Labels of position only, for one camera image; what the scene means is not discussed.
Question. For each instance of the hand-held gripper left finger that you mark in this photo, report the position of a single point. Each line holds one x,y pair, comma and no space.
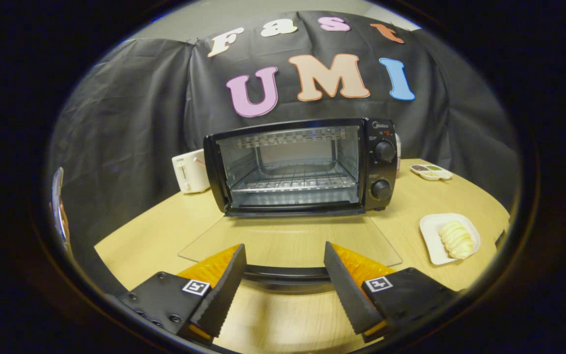
221,295

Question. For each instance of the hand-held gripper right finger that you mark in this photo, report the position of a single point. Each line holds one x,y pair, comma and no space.
349,295

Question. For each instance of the ridged bread roll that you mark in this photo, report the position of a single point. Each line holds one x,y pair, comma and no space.
455,238

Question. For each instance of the black toaster oven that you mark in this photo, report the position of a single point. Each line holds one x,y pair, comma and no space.
381,132

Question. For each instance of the white pop-up toaster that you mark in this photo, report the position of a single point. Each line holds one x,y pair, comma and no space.
189,172

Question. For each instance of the white square plate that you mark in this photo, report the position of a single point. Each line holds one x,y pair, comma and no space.
430,236

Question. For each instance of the white divided seasoning dish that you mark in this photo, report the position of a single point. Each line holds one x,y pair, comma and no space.
430,175

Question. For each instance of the colourful flat object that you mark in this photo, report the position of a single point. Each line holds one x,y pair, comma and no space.
58,206

